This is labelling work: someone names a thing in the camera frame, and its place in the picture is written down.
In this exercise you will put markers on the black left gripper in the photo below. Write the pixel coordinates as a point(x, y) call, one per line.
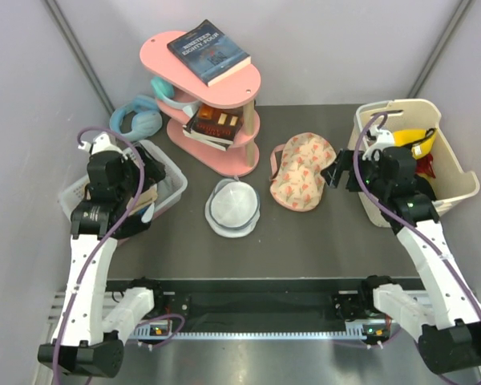
point(153, 168)

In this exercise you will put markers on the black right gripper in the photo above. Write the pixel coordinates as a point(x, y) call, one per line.
point(345, 161)

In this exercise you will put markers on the yellow black bra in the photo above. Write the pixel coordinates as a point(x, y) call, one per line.
point(419, 141)

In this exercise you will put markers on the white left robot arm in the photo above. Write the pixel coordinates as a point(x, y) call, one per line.
point(85, 342)

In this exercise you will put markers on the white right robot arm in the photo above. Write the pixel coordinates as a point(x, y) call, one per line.
point(447, 333)

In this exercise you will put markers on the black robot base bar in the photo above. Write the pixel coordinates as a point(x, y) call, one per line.
point(256, 305)

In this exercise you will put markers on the cream plastic laundry basket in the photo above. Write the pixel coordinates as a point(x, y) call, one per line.
point(408, 120)

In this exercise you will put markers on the white perforated plastic basket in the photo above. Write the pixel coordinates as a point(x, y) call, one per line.
point(168, 184)

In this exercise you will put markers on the beige folded garment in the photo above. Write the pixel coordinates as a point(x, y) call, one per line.
point(145, 199)

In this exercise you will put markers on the blue headphones on floor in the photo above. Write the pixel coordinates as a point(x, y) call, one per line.
point(146, 120)

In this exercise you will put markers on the dark red paperback book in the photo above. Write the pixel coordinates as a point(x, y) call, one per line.
point(211, 123)

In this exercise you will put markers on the teal headphones on shelf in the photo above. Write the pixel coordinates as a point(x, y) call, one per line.
point(164, 91)

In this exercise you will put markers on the pink three-tier shelf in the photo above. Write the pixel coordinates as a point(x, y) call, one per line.
point(237, 90)

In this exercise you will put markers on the black garment in basket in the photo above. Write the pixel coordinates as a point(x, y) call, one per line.
point(423, 186)

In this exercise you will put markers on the blue Nineteen Eighty-Four book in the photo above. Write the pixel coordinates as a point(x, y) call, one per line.
point(209, 53)

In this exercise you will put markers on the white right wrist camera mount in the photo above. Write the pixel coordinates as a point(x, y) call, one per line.
point(380, 138)

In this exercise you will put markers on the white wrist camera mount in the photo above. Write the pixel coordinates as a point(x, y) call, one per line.
point(101, 143)
point(380, 138)

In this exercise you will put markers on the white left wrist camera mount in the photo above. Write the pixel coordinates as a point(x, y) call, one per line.
point(101, 143)

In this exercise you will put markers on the red strappy garment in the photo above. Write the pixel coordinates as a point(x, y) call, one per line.
point(424, 167)

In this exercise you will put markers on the grey slotted cable duct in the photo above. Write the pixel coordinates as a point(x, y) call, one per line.
point(156, 332)

